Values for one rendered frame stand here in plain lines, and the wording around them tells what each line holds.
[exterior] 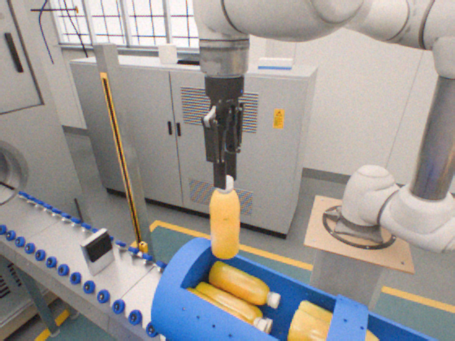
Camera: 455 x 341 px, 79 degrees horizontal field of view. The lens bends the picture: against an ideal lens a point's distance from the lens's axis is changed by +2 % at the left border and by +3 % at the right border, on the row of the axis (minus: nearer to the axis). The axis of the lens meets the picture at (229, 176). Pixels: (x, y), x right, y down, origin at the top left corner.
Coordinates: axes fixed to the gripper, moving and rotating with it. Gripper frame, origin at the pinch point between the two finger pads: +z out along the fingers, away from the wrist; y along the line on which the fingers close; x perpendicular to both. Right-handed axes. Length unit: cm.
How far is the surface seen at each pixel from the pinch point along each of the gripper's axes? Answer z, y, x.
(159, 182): 114, -126, -154
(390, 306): 148, -119, 64
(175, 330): 36.3, 18.3, -3.4
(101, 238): 41, 3, -51
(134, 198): 45, -26, -66
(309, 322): 28.1, 5.9, 24.5
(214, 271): 38.5, -2.8, -6.0
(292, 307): 44.8, -7.9, 17.9
